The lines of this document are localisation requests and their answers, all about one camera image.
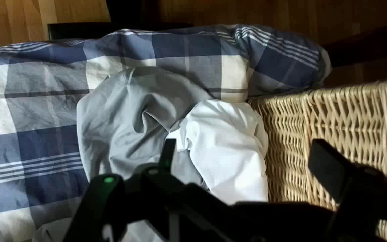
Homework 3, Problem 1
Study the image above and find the wicker washing basket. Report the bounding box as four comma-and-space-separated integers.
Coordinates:
247, 75, 387, 242

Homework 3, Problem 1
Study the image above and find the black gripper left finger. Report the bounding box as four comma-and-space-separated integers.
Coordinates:
63, 173, 126, 242

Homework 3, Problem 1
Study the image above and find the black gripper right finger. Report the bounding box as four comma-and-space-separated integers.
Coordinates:
308, 138, 387, 242

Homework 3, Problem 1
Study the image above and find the blue white plaid duvet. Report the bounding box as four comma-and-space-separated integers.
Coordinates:
0, 24, 333, 242

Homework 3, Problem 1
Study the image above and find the grey pillow case cover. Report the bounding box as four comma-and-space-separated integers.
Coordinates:
75, 66, 214, 185

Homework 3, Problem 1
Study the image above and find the white pillow case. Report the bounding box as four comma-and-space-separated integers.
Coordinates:
165, 98, 271, 205

